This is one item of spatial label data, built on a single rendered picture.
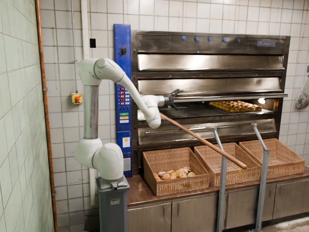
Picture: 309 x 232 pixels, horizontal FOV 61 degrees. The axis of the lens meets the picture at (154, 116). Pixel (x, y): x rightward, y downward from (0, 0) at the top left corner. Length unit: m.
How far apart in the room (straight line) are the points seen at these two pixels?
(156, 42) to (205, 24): 0.57
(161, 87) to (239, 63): 0.96
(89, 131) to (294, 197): 2.45
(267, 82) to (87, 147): 2.36
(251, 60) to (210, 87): 0.60
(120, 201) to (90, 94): 0.75
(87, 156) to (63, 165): 0.97
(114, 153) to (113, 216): 0.44
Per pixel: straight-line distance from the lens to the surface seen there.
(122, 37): 2.65
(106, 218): 1.93
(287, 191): 3.35
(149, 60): 2.75
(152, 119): 2.05
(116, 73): 1.74
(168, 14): 2.83
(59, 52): 2.63
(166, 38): 2.82
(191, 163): 3.03
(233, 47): 3.18
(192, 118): 3.00
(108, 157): 1.76
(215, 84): 3.08
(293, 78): 3.73
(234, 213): 3.04
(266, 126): 3.60
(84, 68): 1.83
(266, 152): 2.87
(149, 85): 2.77
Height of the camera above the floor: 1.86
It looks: 13 degrees down
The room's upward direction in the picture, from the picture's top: 1 degrees clockwise
